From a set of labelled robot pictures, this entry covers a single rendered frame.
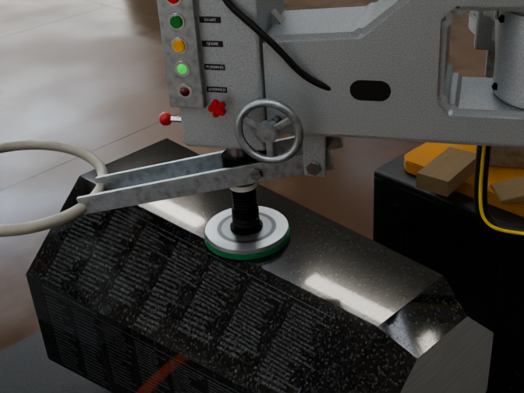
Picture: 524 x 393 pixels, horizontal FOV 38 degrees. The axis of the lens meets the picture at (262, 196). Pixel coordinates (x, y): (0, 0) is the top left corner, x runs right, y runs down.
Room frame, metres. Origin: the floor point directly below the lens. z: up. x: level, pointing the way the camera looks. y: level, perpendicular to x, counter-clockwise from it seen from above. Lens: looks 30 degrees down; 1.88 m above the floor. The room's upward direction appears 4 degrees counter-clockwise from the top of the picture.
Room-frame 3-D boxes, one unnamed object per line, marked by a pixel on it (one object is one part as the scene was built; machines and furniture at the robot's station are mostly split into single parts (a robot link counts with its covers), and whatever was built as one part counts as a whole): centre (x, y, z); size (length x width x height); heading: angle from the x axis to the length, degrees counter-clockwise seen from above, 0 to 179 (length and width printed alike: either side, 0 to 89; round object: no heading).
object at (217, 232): (1.63, 0.04, 0.84); 0.21 x 0.21 x 0.01
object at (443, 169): (1.93, -0.55, 0.81); 0.20 x 0.10 x 0.05; 138
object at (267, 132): (1.48, -0.03, 1.20); 0.15 x 0.10 x 0.15; 73
